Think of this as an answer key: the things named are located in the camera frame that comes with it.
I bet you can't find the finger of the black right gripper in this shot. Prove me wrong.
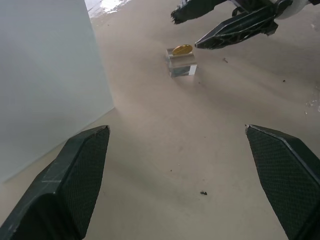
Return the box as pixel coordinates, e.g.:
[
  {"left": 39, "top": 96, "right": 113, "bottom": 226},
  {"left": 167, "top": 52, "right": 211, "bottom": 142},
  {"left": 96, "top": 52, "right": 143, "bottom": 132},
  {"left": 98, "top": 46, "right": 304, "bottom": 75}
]
[
  {"left": 194, "top": 6, "right": 279, "bottom": 51},
  {"left": 170, "top": 0, "right": 237, "bottom": 25}
]

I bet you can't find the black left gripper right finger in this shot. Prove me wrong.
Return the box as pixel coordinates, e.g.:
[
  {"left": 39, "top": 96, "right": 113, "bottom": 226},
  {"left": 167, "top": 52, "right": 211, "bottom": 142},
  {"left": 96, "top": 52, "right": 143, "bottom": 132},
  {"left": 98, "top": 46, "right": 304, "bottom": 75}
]
[{"left": 244, "top": 124, "right": 320, "bottom": 240}]

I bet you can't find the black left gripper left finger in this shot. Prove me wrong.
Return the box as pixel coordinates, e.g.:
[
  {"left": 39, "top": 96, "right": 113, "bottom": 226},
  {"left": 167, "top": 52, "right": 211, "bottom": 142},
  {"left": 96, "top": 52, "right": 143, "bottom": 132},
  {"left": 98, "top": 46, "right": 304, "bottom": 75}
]
[{"left": 0, "top": 124, "right": 111, "bottom": 240}]

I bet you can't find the white box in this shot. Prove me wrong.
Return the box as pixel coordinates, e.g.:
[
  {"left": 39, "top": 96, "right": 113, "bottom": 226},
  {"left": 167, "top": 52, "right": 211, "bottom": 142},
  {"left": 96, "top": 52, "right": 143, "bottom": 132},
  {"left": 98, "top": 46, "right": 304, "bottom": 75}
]
[{"left": 0, "top": 0, "right": 116, "bottom": 185}]

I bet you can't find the gold coin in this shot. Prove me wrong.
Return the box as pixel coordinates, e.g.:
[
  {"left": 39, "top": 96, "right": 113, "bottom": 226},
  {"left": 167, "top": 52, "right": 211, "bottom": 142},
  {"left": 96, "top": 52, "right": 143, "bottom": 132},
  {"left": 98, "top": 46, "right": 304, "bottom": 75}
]
[{"left": 172, "top": 44, "right": 194, "bottom": 57}]

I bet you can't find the clear acrylic block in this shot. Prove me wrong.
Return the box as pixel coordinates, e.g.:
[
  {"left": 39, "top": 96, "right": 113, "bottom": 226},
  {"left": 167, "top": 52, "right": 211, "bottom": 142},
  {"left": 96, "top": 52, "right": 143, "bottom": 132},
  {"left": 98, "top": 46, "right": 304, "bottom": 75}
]
[{"left": 164, "top": 47, "right": 199, "bottom": 78}]

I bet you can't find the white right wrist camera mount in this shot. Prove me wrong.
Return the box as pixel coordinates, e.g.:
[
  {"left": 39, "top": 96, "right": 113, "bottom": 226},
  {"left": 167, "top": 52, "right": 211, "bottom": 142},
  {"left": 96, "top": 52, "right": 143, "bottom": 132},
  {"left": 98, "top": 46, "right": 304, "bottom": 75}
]
[{"left": 274, "top": 0, "right": 310, "bottom": 21}]

